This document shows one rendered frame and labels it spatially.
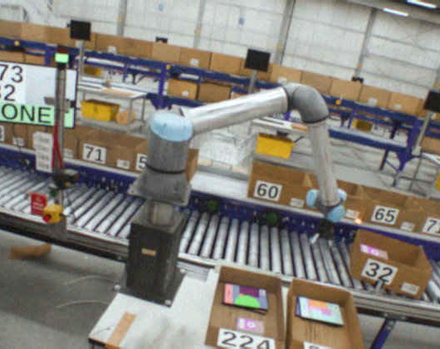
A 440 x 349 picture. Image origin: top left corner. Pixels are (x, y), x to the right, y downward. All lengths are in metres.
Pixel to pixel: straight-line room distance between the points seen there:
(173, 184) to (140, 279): 0.45
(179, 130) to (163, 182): 0.19
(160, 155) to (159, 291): 0.58
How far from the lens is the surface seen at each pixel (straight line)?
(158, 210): 1.28
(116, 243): 1.80
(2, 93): 1.88
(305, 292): 1.64
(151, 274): 1.40
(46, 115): 1.83
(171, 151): 1.16
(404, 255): 2.24
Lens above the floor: 1.74
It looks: 21 degrees down
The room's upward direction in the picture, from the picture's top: 11 degrees clockwise
